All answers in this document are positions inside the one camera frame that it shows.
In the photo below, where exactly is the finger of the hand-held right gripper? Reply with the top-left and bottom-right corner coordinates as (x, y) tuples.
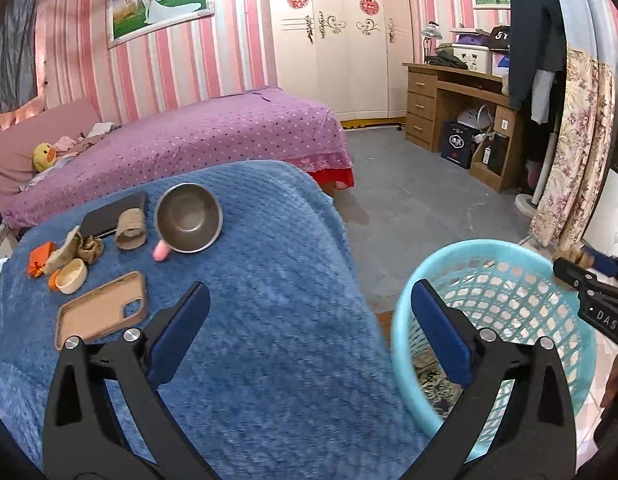
(586, 254), (618, 279)
(553, 257), (618, 307)

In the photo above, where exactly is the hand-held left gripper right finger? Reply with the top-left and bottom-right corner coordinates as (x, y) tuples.
(404, 280), (577, 480)

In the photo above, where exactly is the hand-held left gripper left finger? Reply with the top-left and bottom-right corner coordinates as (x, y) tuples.
(43, 281), (212, 480)

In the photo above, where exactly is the large brown paper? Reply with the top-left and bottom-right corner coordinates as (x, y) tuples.
(563, 245), (596, 269)

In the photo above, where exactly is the dark patterned packet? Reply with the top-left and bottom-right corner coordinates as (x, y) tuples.
(414, 355), (462, 416)

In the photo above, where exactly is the light blue plastic basket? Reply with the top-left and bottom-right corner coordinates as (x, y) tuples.
(391, 239), (598, 454)

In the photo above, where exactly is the cardboard tube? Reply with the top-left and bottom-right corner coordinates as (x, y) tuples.
(114, 209), (148, 252)

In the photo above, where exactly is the small brown paper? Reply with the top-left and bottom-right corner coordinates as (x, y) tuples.
(79, 237), (105, 264)

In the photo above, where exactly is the cream round dish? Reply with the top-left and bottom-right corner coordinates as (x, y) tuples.
(55, 259), (88, 295)

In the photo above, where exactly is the beige cloth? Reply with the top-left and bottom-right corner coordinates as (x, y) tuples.
(45, 226), (83, 274)

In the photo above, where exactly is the orange wrapper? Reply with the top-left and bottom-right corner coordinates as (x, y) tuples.
(28, 242), (56, 277)

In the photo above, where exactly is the white panel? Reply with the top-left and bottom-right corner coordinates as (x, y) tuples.
(584, 85), (618, 262)

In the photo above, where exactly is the white fan base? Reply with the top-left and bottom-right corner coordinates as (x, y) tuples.
(514, 135), (558, 221)

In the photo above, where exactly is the beige phone case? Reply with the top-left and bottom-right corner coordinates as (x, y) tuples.
(55, 271), (149, 351)

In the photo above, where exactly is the blue fleece blanket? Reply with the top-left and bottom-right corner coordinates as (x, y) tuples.
(0, 160), (430, 480)

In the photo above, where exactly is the steel bowl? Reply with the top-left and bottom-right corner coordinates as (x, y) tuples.
(154, 183), (224, 255)

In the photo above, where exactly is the floral curtain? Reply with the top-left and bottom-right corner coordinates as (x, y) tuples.
(529, 47), (618, 257)

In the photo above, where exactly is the brown cardboard box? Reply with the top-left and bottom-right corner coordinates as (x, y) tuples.
(469, 132), (510, 177)

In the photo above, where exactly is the black phone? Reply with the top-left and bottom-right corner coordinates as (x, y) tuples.
(80, 190), (148, 239)

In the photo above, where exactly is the black shopping bag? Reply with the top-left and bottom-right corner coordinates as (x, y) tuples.
(441, 121), (482, 170)

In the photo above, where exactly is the grey hanging garment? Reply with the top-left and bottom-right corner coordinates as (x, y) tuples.
(531, 69), (558, 126)

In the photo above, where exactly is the purple dotted bed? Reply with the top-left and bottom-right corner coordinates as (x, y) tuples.
(1, 87), (355, 231)

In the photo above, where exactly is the wooden desk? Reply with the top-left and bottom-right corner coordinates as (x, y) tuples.
(402, 62), (528, 194)

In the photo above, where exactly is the yellow duck plush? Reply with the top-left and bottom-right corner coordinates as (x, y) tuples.
(32, 142), (58, 172)

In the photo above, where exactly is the white storage box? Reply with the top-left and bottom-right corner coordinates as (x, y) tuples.
(451, 44), (494, 76)

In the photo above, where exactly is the dark jacket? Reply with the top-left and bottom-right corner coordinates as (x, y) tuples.
(429, 47), (470, 70)

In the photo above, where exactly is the dark hanging garment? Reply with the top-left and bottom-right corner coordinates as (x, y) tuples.
(508, 0), (570, 111)

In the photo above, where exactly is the pale blue curtain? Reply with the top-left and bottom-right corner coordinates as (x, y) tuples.
(549, 0), (618, 92)

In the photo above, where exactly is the pink headboard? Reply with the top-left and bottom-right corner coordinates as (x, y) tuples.
(0, 97), (102, 211)

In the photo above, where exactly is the desk lamp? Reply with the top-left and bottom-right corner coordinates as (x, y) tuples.
(420, 21), (442, 65)

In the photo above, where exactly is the white wardrobe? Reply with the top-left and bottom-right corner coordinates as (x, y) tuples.
(266, 0), (415, 124)

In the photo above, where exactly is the grey curtain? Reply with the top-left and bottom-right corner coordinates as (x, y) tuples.
(0, 0), (40, 116)

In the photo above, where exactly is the framed wall picture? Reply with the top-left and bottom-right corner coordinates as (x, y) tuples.
(105, 0), (216, 51)

